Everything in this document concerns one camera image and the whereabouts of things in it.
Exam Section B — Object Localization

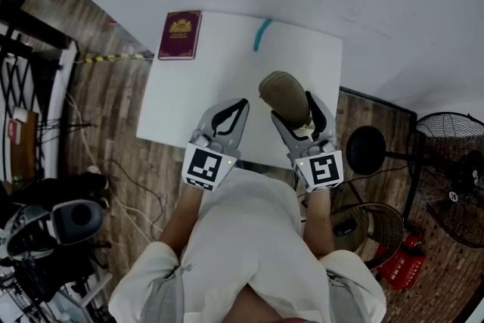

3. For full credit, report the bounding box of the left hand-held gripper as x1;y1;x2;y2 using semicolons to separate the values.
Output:
181;98;251;194

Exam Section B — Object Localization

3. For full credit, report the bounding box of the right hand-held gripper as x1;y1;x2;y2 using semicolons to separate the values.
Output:
270;90;345;194

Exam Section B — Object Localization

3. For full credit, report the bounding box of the person's left forearm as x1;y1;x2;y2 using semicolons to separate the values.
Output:
158;183;207;259

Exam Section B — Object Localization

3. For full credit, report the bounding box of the person's right forearm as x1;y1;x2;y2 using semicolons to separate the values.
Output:
302;189;336;259

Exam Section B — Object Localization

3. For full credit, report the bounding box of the white table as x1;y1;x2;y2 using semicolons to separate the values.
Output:
135;10;344;169

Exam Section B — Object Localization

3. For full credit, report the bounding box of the black round stool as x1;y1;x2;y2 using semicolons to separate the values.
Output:
345;125;387;176

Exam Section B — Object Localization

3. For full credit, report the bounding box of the teal pen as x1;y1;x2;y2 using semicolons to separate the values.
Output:
253;18;274;53

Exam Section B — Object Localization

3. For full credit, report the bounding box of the maroon book with gold emblem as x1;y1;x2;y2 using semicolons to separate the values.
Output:
157;10;203;61

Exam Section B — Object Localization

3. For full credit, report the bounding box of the person's white shirt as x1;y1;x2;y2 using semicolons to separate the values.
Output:
108;166;387;323

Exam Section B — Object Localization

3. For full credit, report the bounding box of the yellow black hazard tape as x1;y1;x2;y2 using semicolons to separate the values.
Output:
74;53;155;65

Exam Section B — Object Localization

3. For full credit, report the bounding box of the black floor fan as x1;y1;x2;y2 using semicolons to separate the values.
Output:
405;111;484;249

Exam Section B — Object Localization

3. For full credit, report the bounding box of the red fire extinguisher box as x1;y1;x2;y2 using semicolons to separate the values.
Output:
377;229;427;291

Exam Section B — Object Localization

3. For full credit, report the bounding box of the grey headset device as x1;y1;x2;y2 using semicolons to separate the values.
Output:
50;200;105;246

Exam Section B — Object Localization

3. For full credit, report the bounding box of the brown wooden board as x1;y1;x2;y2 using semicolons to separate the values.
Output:
6;107;40;182

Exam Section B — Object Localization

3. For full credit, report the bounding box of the black metal rack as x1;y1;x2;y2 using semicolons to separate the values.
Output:
0;0;82;179

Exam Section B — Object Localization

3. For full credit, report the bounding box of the black floor cable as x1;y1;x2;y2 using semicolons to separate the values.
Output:
98;158;165;235

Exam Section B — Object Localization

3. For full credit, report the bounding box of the white floor cable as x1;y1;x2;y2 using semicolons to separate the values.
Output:
64;90;164;245

